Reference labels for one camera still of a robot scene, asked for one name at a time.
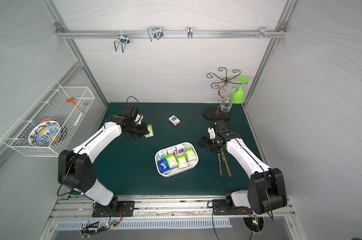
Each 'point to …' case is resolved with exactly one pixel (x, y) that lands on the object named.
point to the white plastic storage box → (176, 159)
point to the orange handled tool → (72, 100)
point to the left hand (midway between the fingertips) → (149, 133)
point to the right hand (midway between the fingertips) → (204, 145)
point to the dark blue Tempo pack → (163, 165)
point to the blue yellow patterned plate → (44, 133)
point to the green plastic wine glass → (238, 94)
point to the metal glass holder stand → (218, 112)
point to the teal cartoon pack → (162, 154)
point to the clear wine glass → (226, 104)
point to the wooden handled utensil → (225, 162)
